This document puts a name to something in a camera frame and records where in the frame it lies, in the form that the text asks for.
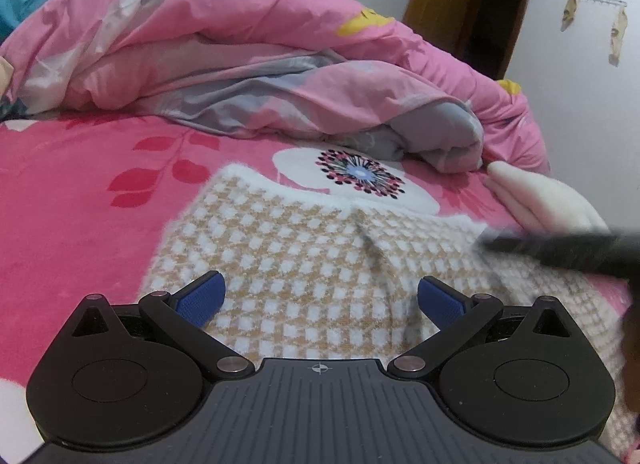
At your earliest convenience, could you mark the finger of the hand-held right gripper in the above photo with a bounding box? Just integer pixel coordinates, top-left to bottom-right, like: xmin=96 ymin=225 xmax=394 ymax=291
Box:
xmin=474 ymin=227 xmax=640 ymax=278

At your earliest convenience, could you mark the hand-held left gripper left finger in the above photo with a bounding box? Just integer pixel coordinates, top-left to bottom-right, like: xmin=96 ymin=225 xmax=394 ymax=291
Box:
xmin=72 ymin=270 xmax=256 ymax=379

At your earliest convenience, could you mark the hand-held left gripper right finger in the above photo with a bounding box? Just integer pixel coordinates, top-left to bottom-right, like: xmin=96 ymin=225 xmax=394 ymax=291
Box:
xmin=387 ymin=275 xmax=568 ymax=379

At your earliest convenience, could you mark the beige white checked knit coat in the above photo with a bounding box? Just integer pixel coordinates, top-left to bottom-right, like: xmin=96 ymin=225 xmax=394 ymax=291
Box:
xmin=140 ymin=163 xmax=637 ymax=447

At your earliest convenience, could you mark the white fleece garment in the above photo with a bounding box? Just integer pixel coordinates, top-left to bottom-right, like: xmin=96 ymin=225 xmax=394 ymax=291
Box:
xmin=485 ymin=160 xmax=612 ymax=236

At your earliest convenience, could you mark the pink floral bed blanket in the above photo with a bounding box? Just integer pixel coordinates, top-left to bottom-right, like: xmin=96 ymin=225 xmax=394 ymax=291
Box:
xmin=0 ymin=108 xmax=640 ymax=450

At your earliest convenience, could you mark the pink grey patterned quilt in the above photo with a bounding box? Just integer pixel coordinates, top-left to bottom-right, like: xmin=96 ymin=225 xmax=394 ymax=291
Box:
xmin=0 ymin=0 xmax=549 ymax=176

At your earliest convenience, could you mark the brown wooden door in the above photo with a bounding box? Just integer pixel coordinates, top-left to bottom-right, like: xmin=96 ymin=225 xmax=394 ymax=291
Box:
xmin=402 ymin=0 xmax=539 ymax=81

